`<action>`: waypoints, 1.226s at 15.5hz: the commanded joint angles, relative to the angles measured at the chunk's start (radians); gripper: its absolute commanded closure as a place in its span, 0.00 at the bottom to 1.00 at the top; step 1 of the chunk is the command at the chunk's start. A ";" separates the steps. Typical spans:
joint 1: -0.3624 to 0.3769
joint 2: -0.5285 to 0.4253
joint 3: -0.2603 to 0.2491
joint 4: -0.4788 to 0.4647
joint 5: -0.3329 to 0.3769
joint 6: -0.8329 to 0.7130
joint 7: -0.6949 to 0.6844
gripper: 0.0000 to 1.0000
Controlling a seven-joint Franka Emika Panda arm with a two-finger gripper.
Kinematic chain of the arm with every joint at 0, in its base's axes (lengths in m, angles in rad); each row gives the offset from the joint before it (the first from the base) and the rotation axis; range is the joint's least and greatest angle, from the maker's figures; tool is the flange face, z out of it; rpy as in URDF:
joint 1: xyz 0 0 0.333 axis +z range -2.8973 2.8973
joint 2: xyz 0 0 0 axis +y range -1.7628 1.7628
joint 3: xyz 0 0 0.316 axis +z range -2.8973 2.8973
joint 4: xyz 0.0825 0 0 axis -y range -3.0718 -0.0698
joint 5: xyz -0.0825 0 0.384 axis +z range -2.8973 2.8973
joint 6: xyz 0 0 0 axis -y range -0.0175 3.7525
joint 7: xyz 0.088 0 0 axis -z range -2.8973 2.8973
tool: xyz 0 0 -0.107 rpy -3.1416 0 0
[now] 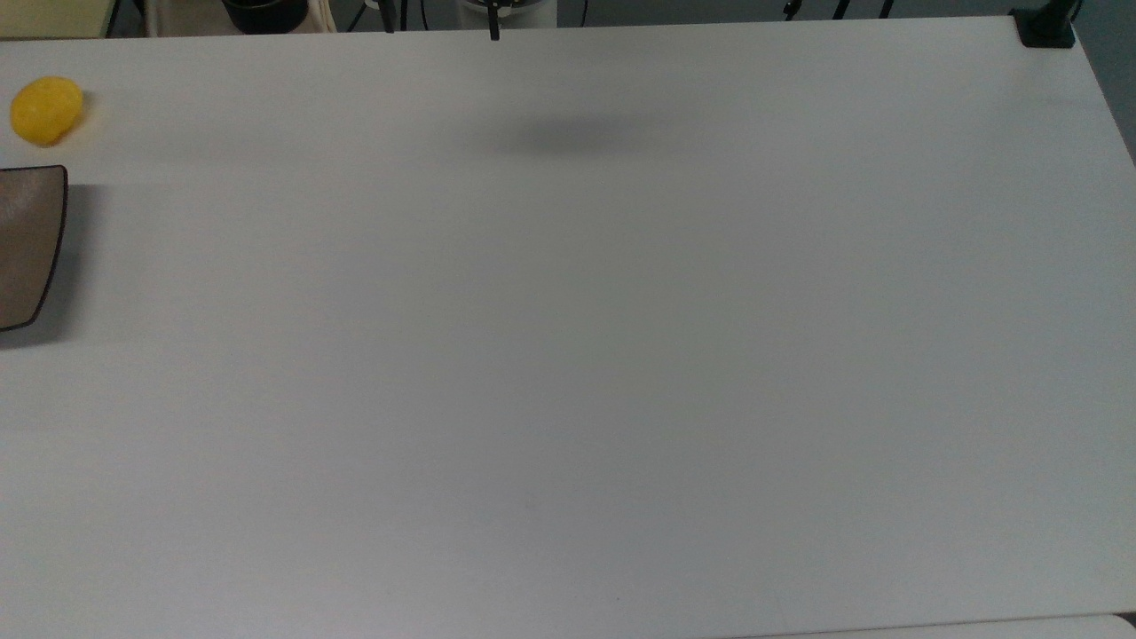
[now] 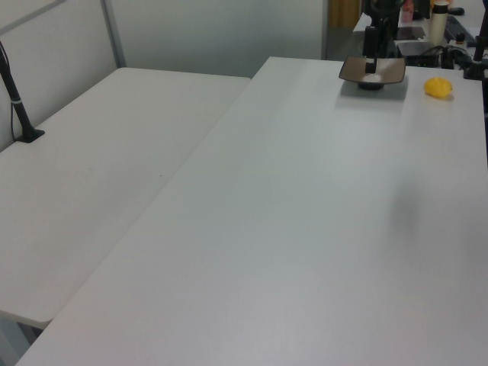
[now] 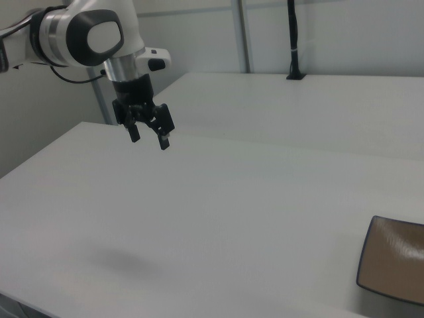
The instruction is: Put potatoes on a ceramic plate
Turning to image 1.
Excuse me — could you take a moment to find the beige board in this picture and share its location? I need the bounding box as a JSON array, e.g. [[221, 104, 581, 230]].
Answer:
[[0, 0, 119, 39]]

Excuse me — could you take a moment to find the brown square ceramic plate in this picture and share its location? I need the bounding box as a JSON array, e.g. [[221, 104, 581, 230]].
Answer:
[[0, 165, 69, 333]]

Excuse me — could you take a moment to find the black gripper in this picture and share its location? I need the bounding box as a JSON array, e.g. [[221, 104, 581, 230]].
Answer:
[[482, 0, 523, 42]]

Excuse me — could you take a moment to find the black table clamp mount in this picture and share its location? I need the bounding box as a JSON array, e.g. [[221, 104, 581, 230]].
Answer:
[[1010, 0, 1079, 49]]

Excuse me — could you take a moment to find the black round bucket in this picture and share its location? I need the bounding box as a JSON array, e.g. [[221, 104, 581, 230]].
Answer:
[[220, 0, 310, 36]]

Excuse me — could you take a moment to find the yellow lemon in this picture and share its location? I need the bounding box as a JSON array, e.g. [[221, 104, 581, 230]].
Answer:
[[10, 76, 86, 147]]

